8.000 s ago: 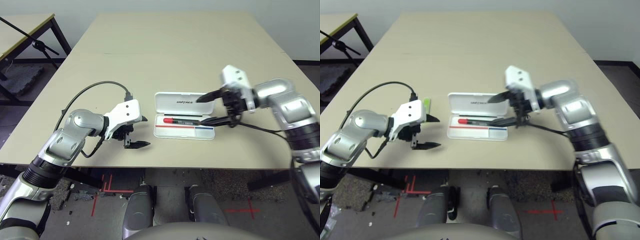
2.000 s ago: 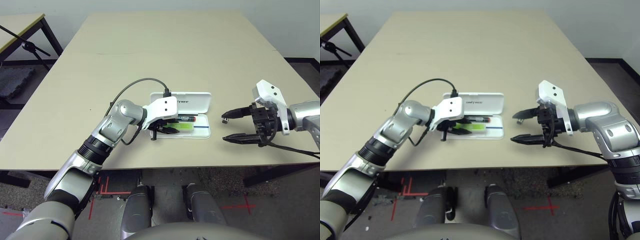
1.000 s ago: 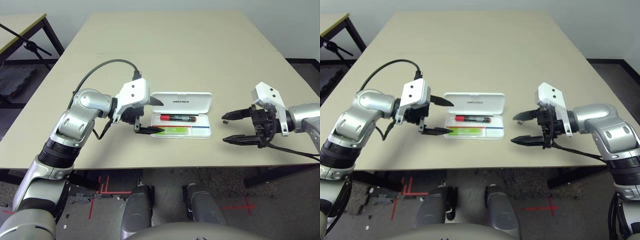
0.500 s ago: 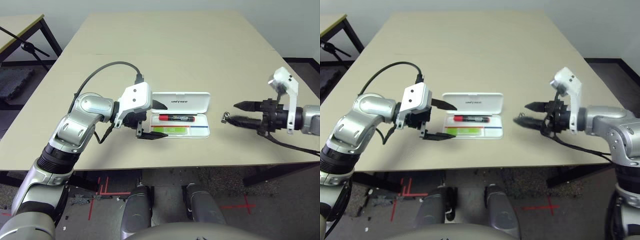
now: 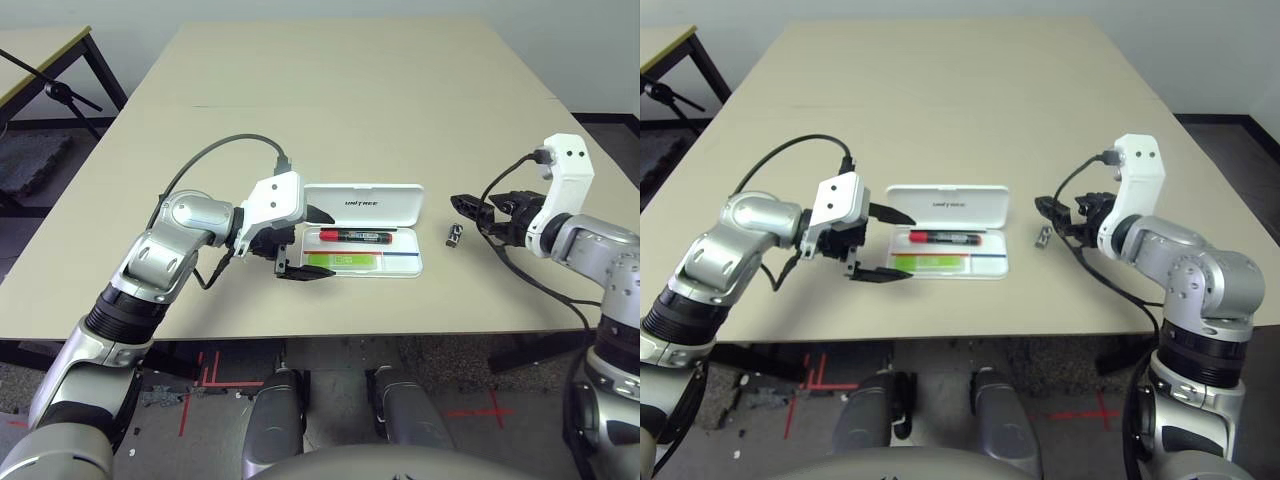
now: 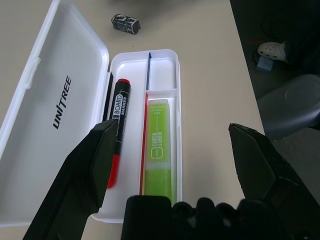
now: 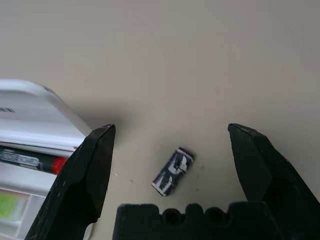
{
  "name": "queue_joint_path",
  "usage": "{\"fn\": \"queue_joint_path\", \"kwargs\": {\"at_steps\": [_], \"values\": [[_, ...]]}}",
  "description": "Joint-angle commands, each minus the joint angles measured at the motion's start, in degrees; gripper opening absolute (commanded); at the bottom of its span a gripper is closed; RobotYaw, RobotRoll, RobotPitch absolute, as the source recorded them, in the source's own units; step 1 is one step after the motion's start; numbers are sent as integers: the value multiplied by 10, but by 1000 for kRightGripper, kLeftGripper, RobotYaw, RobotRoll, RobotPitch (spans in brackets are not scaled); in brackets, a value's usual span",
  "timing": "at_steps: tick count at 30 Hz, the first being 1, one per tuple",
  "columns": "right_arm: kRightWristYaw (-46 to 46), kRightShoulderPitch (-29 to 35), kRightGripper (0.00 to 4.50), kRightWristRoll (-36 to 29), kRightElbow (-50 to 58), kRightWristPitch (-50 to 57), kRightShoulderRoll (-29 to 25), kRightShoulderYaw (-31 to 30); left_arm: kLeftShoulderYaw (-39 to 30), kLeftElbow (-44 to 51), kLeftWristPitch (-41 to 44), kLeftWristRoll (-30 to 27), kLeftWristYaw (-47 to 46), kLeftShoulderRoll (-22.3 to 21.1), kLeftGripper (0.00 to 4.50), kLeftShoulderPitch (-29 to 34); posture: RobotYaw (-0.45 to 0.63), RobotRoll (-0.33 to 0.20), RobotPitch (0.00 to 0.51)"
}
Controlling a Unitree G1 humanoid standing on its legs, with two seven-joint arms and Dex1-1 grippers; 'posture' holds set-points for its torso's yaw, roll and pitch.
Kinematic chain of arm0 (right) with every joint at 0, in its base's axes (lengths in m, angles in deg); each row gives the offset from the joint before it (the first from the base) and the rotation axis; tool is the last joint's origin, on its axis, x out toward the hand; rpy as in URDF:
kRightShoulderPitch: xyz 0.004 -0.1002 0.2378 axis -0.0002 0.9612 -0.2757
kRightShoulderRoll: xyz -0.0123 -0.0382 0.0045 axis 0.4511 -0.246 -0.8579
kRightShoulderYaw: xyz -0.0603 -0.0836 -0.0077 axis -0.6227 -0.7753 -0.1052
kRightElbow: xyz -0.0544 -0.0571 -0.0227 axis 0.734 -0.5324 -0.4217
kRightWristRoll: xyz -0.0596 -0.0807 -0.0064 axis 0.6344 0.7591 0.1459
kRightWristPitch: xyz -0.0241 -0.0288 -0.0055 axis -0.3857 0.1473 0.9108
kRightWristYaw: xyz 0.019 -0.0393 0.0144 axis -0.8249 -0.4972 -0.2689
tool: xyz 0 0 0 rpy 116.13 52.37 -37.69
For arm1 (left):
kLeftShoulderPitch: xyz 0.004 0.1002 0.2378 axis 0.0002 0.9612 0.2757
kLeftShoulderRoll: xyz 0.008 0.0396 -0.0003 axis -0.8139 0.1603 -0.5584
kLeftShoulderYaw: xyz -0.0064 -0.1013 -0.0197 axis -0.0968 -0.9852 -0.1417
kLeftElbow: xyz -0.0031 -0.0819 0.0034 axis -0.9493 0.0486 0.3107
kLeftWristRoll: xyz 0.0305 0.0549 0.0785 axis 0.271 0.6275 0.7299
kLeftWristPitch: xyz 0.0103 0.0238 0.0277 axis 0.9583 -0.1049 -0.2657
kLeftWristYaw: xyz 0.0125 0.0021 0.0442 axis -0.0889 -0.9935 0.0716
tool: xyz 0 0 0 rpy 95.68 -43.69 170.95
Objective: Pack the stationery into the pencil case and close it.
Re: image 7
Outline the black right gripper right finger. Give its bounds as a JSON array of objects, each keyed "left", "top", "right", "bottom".
[{"left": 227, "top": 122, "right": 320, "bottom": 240}]

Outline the black and white eraser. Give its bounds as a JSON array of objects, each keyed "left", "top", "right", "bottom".
[{"left": 150, "top": 146, "right": 196, "bottom": 197}]

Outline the white plastic pencil case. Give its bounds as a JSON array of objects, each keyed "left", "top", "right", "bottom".
[{"left": 0, "top": 78, "right": 95, "bottom": 240}]

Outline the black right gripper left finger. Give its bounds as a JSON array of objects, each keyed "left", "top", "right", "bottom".
[{"left": 23, "top": 123, "right": 117, "bottom": 240}]

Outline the black whiteboard marker red cap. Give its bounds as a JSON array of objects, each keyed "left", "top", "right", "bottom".
[{"left": 0, "top": 147, "right": 68, "bottom": 175}]

